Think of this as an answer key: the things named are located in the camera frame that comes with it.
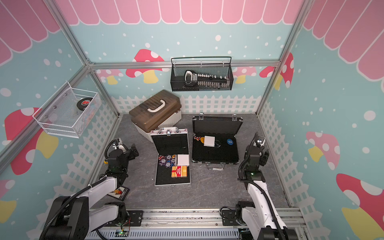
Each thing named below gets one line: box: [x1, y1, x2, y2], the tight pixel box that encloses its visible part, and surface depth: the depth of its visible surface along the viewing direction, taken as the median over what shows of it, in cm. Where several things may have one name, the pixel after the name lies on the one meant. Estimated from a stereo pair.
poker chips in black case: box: [193, 136, 205, 144], surface depth 104 cm
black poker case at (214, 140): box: [191, 113, 244, 170], surface depth 99 cm
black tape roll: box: [76, 97, 93, 111], surface depth 81 cm
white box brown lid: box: [129, 89, 182, 143], surface depth 99 cm
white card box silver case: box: [177, 154, 190, 167], surface depth 92 cm
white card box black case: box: [203, 135, 216, 147], surface depth 101 cm
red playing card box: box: [171, 165, 188, 178], surface depth 89 cm
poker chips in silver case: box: [158, 154, 177, 168], surface depth 94 cm
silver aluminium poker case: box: [150, 126, 191, 187], surface depth 89 cm
